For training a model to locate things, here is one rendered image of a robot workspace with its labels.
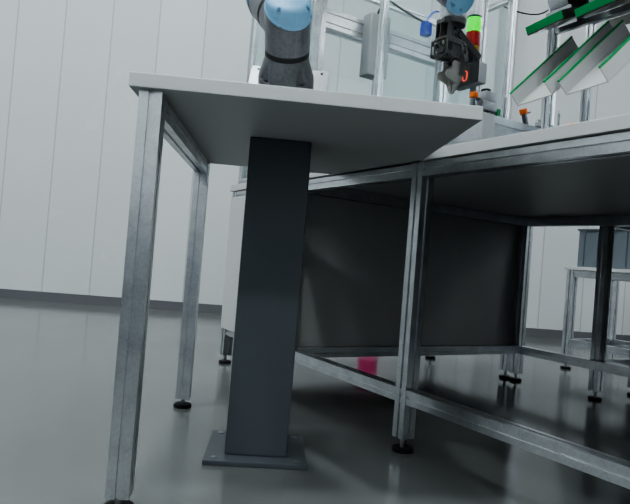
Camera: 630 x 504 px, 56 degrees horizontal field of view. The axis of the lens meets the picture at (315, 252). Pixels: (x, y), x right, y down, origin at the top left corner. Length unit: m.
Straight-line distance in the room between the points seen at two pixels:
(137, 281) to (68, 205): 4.36
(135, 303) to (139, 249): 0.11
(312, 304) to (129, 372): 1.30
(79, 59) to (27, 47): 0.45
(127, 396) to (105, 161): 4.38
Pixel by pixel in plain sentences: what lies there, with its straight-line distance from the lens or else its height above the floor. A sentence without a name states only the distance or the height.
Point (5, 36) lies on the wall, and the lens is 6.04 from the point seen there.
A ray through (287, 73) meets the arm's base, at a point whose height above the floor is 1.00.
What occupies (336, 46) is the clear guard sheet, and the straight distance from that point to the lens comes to 3.30.
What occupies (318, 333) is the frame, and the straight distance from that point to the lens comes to 2.44.
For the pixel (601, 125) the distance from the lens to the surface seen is 1.37.
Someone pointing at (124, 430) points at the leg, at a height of 0.16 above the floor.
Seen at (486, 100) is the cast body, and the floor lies 1.05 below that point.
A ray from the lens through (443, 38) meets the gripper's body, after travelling 1.86.
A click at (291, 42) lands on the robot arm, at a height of 1.06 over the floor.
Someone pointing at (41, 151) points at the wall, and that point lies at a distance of 5.68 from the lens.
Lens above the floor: 0.52
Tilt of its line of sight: 1 degrees up
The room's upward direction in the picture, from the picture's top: 5 degrees clockwise
